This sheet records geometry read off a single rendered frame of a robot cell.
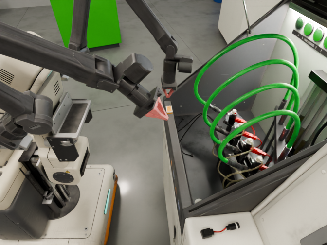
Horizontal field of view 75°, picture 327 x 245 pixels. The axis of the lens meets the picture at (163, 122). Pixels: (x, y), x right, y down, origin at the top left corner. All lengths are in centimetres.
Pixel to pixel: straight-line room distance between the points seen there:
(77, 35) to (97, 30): 299
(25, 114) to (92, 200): 104
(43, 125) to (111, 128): 175
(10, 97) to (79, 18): 47
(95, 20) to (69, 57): 342
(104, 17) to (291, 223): 375
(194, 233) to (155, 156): 145
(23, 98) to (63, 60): 21
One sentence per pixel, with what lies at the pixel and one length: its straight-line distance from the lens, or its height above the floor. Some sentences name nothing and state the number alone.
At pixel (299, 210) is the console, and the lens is 67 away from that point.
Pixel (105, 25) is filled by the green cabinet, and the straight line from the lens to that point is 402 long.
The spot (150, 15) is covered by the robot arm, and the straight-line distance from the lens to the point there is 92.
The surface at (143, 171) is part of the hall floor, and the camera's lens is 202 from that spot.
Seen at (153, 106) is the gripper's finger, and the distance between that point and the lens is 64.
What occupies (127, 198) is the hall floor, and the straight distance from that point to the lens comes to 191.
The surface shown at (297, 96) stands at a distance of 75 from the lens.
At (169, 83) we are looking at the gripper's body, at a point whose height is 113.
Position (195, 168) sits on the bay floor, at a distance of 104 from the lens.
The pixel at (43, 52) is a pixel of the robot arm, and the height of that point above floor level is 147.
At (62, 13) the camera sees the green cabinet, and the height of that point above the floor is 67.
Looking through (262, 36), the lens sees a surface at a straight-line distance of 78.
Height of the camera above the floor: 168
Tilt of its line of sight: 43 degrees down
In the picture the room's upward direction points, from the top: straight up
